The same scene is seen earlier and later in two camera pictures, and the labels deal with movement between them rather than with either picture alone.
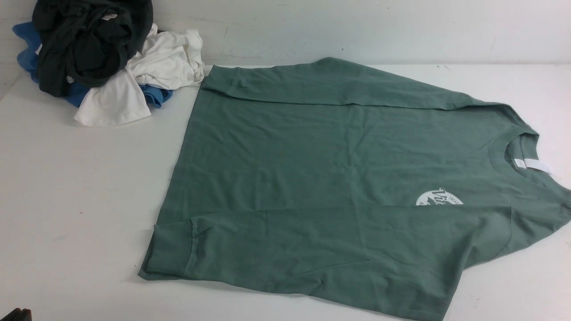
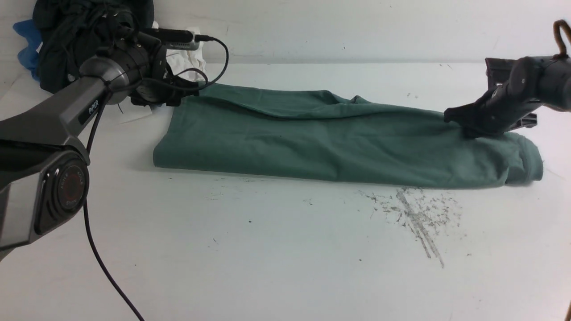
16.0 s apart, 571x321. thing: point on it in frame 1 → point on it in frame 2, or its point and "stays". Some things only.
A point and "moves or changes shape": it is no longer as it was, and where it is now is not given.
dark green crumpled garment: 88,43 stays
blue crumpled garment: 28,55 stays
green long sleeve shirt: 316,178 moves or changes shape
